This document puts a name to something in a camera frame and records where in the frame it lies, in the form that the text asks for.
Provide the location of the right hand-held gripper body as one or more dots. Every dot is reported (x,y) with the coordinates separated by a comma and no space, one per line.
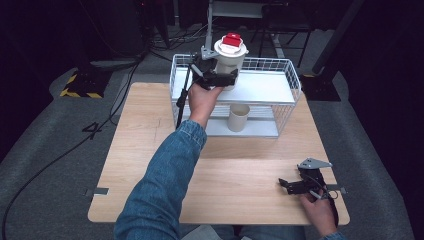
(311,180)

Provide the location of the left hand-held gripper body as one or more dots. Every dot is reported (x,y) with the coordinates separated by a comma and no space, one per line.
(204,68)

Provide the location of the white cup with red-flap lid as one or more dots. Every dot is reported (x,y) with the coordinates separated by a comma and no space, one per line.
(230,53)

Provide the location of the white paper cup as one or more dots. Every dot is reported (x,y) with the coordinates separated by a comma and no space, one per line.
(238,118)

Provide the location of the person's left hand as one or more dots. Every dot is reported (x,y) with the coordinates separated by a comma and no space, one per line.
(203,101)

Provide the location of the person's right hand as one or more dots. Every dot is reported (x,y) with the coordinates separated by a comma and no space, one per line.
(318,213)

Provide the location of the white metal stand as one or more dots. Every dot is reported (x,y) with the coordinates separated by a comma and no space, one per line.
(209,23)

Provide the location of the black chair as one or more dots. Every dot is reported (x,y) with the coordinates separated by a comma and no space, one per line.
(283,23)

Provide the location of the black slanted pole with base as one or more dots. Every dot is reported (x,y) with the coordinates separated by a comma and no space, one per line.
(321,83)

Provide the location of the yellow-black striped stand base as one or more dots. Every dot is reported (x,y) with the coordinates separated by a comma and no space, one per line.
(83,86)

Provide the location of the grey metal table bracket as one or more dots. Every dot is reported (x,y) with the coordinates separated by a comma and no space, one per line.
(338,189)
(98,191)

